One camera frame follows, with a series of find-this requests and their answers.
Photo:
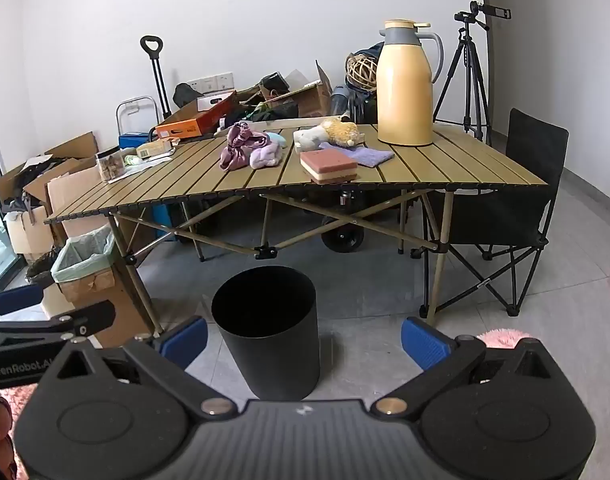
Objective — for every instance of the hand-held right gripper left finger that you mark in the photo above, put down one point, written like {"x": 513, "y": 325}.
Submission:
{"x": 185, "y": 341}

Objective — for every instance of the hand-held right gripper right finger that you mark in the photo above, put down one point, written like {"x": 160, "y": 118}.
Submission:
{"x": 425, "y": 343}

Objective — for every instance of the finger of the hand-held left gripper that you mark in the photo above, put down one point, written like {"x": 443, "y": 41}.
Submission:
{"x": 80, "y": 317}
{"x": 17, "y": 300}

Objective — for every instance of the black round waste bin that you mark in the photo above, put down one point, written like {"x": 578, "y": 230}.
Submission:
{"x": 265, "y": 350}

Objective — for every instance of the purple satin cloth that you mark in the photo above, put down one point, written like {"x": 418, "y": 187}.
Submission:
{"x": 235, "y": 152}

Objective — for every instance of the lavender cloth pouch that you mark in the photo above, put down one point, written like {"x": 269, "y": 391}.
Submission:
{"x": 365, "y": 156}

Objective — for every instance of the lilac fluffy towel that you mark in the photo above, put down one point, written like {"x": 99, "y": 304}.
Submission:
{"x": 265, "y": 156}

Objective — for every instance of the pink layered sponge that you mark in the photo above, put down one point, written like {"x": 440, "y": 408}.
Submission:
{"x": 329, "y": 162}

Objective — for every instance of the white orange plush hamster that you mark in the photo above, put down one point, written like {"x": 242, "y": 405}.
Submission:
{"x": 337, "y": 132}

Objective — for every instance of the trash bin with liner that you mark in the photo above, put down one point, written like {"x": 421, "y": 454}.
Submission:
{"x": 80, "y": 255}

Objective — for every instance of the cardboard box with liner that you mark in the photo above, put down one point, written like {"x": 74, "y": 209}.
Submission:
{"x": 92, "y": 285}

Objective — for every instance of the pink fluffy rug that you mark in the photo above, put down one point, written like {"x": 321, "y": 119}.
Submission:
{"x": 502, "y": 337}

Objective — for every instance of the pile of cardboard boxes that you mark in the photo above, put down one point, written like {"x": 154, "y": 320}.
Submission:
{"x": 65, "y": 190}

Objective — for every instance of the teal blue bin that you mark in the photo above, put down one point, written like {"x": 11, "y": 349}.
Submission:
{"x": 166, "y": 220}

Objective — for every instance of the black wagon wheel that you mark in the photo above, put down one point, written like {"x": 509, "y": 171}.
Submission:
{"x": 342, "y": 241}

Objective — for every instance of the clear snack jar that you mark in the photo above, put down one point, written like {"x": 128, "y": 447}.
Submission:
{"x": 110, "y": 166}

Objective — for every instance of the white paper sheet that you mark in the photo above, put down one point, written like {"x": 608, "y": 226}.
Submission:
{"x": 145, "y": 166}

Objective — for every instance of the small green bottle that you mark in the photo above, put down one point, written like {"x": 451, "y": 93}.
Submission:
{"x": 132, "y": 160}

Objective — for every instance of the red white spray can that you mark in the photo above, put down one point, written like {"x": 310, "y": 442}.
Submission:
{"x": 344, "y": 198}

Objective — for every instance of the tan folding table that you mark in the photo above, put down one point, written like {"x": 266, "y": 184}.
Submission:
{"x": 435, "y": 160}

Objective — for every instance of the pale yellow carton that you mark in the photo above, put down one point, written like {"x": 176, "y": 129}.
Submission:
{"x": 155, "y": 148}

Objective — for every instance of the blue box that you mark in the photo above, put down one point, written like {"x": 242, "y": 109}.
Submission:
{"x": 134, "y": 140}

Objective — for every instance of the black folding chair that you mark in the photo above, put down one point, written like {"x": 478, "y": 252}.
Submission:
{"x": 535, "y": 160}

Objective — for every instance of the orange cardboard box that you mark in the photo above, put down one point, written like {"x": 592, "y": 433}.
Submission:
{"x": 192, "y": 122}

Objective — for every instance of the light blue plush pad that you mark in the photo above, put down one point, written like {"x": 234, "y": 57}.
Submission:
{"x": 277, "y": 138}

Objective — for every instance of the beige kraft paper sheet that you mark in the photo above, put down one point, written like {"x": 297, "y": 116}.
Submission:
{"x": 285, "y": 125}

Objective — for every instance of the white carton box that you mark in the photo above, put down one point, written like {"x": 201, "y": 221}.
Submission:
{"x": 216, "y": 101}

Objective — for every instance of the black soft bag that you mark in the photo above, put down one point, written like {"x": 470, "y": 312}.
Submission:
{"x": 185, "y": 94}

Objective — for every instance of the black cloth pouch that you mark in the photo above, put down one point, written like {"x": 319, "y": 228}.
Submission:
{"x": 280, "y": 111}

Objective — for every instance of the yellow thermos jug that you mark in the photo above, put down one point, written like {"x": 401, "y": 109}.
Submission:
{"x": 402, "y": 95}

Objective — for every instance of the grey blue bottle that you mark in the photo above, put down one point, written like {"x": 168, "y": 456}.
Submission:
{"x": 341, "y": 102}

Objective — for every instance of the brown cardboard box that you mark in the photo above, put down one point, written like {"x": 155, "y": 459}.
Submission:
{"x": 310, "y": 100}

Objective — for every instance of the black tripod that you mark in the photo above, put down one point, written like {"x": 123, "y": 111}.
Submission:
{"x": 467, "y": 75}

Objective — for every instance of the black glossy case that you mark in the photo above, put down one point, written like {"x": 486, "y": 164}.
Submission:
{"x": 275, "y": 81}

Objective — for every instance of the wicker ball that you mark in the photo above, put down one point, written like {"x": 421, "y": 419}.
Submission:
{"x": 361, "y": 72}

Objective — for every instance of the dark blue bag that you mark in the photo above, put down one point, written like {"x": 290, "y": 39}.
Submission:
{"x": 372, "y": 51}

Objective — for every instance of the black phone holder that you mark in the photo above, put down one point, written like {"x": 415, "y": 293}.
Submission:
{"x": 497, "y": 11}

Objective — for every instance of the silver metal trolley frame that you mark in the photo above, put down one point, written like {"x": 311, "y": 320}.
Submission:
{"x": 119, "y": 117}

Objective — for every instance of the white wall sockets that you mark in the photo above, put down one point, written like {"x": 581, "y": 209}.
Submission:
{"x": 217, "y": 81}

